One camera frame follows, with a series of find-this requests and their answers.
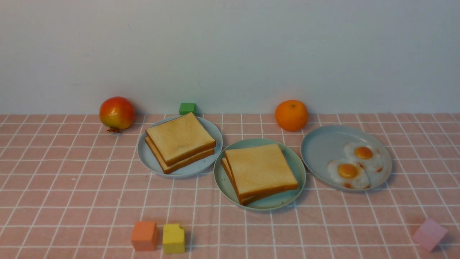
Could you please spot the grey-blue bread plate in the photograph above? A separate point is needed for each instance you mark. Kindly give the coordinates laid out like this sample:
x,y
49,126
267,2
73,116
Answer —
x,y
148,159

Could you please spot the green cube block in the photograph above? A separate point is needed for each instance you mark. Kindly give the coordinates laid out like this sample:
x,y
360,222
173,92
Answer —
x,y
187,107

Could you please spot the orange fruit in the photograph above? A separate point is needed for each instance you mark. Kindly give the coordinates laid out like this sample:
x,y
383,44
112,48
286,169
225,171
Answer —
x,y
292,115

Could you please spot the teal centre plate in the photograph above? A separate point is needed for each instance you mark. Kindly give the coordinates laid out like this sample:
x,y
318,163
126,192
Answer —
x,y
274,201

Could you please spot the grey-blue egg plate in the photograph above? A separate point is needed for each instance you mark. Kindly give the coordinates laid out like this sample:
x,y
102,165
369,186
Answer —
x,y
326,143

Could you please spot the red yellow pomegranate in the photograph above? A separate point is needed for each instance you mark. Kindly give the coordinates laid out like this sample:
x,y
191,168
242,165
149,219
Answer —
x,y
117,114

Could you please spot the yellow notched block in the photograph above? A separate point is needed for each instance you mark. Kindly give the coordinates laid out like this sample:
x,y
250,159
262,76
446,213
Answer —
x,y
173,239

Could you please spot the front fried egg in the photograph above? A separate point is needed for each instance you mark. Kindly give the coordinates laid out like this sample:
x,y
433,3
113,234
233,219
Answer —
x,y
348,174

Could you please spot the fried egg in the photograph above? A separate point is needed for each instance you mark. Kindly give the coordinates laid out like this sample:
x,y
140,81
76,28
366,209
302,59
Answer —
x,y
348,174
365,155

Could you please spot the orange cube block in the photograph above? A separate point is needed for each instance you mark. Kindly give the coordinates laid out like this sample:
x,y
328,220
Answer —
x,y
144,236

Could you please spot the back right fried egg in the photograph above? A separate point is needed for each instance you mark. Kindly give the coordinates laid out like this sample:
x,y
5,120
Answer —
x,y
365,155

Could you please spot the pink checked tablecloth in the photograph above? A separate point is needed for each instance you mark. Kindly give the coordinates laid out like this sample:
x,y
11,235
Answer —
x,y
71,190

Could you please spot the pink cube block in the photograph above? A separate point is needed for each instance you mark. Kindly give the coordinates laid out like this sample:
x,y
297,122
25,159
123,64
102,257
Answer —
x,y
429,234

